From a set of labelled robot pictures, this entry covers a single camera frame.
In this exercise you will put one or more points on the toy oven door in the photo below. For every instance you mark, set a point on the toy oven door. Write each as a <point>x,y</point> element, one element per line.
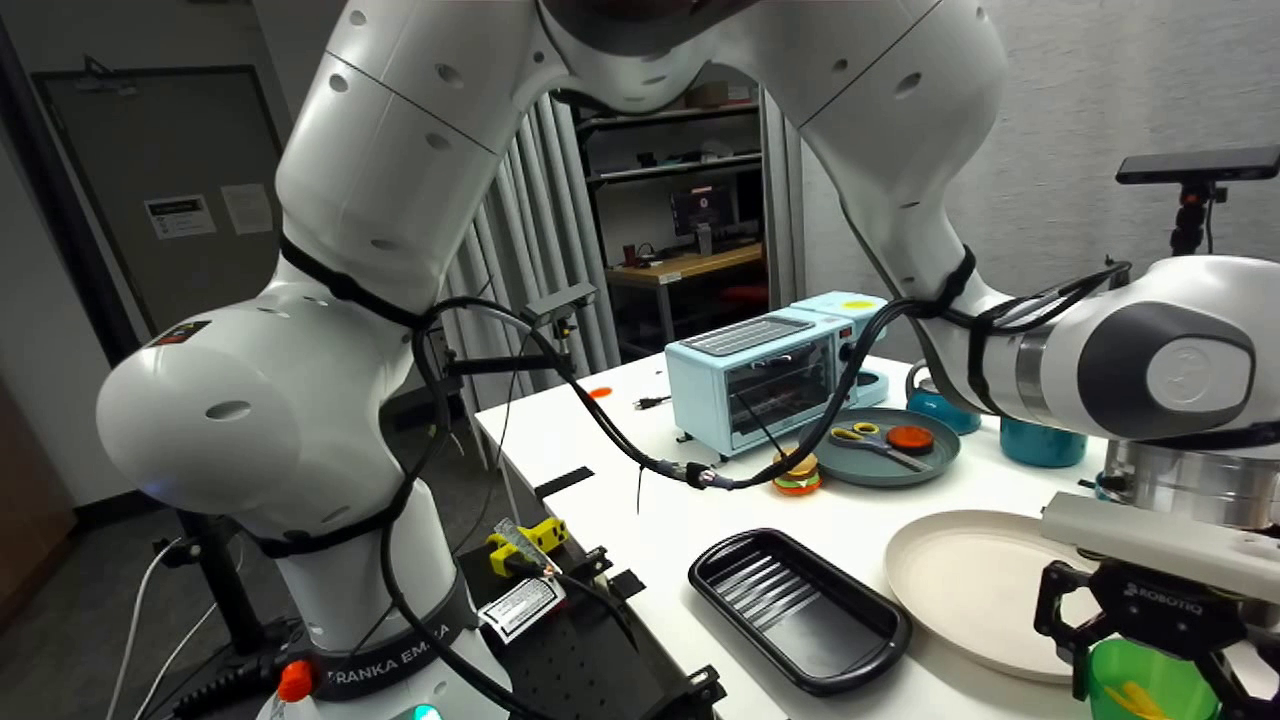
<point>785,390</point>

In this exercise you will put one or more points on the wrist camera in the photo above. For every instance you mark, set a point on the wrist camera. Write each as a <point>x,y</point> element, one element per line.
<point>1150,535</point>

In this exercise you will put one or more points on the black tape strip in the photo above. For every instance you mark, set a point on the black tape strip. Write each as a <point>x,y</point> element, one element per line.
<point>563,483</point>

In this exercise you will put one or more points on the white label tag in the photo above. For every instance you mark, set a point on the white label tag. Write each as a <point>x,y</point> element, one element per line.
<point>522,608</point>

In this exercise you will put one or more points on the beige round plate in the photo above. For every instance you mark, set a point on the beige round plate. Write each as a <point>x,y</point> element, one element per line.
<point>970,590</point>

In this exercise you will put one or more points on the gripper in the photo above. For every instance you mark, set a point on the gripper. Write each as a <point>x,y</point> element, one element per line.
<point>1165,610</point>

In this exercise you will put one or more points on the white vertical blinds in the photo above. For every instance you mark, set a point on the white vertical blinds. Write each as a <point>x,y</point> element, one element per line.
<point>540,300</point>

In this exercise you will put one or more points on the yellow plug adapter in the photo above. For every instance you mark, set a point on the yellow plug adapter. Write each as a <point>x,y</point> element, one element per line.
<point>530,545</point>

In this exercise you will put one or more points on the monitor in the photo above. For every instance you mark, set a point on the monitor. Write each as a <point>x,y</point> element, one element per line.
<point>702,208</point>

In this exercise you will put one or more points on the teal cup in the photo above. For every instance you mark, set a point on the teal cup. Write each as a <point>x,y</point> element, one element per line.
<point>1040,445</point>

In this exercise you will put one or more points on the grey-green round plate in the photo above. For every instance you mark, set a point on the grey-green round plate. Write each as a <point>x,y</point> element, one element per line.
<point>930,460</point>

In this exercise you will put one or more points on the black rectangular tray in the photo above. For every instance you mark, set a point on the black rectangular tray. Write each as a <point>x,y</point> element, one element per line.
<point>800,615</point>

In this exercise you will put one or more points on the red emergency stop button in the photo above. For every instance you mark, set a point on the red emergency stop button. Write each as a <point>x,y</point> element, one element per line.
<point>295,680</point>

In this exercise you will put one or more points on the green plastic cup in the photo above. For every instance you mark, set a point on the green plastic cup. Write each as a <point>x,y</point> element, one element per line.
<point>1140,685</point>

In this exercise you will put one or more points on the orange round disc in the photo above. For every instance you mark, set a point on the orange round disc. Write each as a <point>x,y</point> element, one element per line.
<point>910,439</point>

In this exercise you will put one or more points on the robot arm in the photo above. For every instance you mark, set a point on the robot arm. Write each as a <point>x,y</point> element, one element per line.
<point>380,170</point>

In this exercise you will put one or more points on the black plug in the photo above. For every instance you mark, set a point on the black plug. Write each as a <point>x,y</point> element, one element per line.
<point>650,403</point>

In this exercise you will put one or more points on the grey door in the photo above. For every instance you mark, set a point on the grey door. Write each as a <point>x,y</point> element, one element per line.
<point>150,150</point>

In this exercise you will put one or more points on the camera on mount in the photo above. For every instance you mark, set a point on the camera on mount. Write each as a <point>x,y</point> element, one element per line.
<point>560,300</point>
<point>1195,168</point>

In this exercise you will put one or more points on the wooden desk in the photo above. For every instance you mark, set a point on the wooden desk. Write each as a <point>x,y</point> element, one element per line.
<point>690,265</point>

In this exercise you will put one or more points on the toy burger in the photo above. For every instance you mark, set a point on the toy burger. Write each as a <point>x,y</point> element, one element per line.
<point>797,475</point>

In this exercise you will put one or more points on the black shelf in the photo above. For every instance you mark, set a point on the black shelf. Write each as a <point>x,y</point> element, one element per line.
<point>670,170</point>

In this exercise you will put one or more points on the teal kettle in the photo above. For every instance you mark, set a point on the teal kettle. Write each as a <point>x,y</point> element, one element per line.
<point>940,410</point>

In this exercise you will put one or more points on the black stand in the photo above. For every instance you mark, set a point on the black stand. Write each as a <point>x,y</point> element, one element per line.
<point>225,580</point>

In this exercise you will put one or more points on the light blue toy toaster oven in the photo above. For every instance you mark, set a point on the light blue toy toaster oven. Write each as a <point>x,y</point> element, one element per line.
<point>760,380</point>

